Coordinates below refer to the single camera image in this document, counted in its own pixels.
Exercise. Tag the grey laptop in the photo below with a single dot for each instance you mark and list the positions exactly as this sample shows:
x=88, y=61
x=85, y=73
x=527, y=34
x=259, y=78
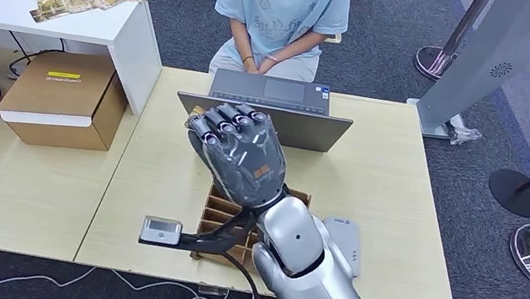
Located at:
x=311, y=129

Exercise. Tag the silver kiosk panel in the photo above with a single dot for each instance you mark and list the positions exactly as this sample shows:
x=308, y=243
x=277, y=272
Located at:
x=476, y=60

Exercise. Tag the grey power adapter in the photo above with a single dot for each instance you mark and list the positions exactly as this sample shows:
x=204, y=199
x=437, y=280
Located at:
x=212, y=291

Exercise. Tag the person's right forearm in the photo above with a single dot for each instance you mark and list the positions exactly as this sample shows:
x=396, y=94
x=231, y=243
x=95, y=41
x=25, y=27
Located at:
x=239, y=36

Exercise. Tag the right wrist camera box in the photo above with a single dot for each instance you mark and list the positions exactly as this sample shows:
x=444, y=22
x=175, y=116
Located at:
x=160, y=230

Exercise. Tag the clear plastic bag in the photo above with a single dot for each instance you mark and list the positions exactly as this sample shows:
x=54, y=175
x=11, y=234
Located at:
x=461, y=133

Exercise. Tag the white card reader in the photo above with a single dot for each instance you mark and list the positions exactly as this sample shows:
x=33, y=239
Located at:
x=350, y=238

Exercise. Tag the tan wooden stool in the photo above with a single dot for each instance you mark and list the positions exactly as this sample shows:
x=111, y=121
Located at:
x=334, y=37

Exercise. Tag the person's left hand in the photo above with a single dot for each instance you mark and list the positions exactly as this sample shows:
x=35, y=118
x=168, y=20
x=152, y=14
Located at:
x=268, y=65

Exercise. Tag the person's right hand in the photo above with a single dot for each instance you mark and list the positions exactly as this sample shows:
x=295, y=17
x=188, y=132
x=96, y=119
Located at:
x=253, y=66

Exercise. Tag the person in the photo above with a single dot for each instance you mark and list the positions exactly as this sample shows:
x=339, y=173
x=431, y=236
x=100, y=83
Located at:
x=281, y=5

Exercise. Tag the white counter shelf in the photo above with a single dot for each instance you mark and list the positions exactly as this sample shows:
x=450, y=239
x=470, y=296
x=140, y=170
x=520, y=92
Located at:
x=24, y=8

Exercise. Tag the brown cardboard box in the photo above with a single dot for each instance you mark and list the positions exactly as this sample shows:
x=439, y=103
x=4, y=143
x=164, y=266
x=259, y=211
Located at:
x=63, y=98

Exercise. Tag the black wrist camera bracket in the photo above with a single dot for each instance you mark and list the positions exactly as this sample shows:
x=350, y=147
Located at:
x=218, y=237

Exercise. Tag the wooden slotted card organizer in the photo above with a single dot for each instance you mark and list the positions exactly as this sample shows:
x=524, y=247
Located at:
x=219, y=216

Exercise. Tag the person's left forearm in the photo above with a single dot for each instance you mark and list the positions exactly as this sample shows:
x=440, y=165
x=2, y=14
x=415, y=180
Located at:
x=301, y=44

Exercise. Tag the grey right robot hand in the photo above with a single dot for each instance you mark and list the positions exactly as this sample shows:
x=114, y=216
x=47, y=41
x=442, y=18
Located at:
x=247, y=161

